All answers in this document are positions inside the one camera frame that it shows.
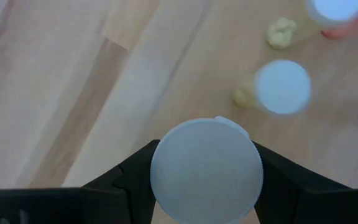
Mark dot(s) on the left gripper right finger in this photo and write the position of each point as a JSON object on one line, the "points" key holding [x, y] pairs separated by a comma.
{"points": [[284, 193]]}

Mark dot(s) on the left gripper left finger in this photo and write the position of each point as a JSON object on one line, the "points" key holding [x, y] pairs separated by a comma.
{"points": [[135, 189]]}

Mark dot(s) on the large orange medicine bottle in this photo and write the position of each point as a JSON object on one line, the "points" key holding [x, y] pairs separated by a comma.
{"points": [[207, 174]]}

